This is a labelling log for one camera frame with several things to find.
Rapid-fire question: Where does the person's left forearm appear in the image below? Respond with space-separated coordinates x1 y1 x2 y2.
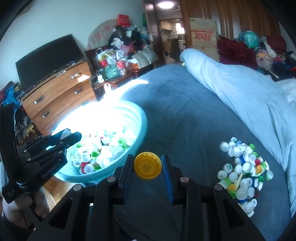
0 214 33 237

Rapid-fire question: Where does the wooden dresser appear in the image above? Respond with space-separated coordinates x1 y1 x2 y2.
22 59 97 137

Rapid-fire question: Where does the pink patterned cloth bundle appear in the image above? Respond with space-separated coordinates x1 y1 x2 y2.
87 20 118 50

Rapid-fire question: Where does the white quilt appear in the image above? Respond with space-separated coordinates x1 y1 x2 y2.
280 80 296 110

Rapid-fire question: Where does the dark red cloth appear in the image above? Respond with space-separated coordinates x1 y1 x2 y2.
218 36 258 69

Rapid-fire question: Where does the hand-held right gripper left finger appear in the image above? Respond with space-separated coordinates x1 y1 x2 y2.
28 154 135 241

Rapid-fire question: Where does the red printed cardboard box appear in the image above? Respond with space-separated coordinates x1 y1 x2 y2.
189 18 218 49

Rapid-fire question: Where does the yellow bottle cap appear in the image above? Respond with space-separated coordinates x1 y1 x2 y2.
134 152 162 179

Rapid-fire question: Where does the person's left hand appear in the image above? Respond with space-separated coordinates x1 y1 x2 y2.
2 186 51 227

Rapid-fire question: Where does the wooden wardrobe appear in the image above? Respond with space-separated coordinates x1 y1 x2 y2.
180 0 281 47

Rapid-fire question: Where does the heap of colourful clothes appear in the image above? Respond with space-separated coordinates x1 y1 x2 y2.
255 35 296 82

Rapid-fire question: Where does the green bag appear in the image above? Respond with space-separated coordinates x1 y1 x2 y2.
102 64 121 80

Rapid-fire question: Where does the white woven bag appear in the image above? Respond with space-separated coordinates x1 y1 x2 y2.
133 45 159 69

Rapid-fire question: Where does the light blue blanket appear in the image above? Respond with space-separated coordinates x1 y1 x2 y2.
180 48 296 220

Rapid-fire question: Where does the blue bed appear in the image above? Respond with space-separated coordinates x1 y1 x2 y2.
88 64 292 241

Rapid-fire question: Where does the pile of plastic bottle caps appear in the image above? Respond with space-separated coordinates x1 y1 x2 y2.
67 126 137 175
217 137 274 218

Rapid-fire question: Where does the black television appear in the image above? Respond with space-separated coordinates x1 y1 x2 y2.
15 34 85 93

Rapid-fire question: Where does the dark wooden door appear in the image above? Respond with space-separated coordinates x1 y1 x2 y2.
143 0 163 67

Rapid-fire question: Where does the dark wooden side table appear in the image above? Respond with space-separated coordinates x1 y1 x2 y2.
85 45 160 102

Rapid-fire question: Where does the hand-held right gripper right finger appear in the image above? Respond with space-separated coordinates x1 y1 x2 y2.
161 154 266 241

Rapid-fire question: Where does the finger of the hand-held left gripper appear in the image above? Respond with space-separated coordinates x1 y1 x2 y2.
18 130 68 151
24 132 82 168

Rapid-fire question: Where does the white red shopping bag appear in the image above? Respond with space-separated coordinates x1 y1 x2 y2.
96 48 116 68

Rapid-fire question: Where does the teal plastic bag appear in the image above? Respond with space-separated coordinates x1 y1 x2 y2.
238 31 261 49

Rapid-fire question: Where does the teal plastic basket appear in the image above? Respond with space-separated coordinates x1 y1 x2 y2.
47 100 147 186

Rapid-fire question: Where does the chair with dark coat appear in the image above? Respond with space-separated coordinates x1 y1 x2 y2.
169 38 181 62

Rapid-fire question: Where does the ceiling lamp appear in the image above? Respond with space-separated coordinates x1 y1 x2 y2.
159 0 174 10

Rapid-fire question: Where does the blue cloth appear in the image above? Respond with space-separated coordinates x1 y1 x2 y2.
0 81 24 107

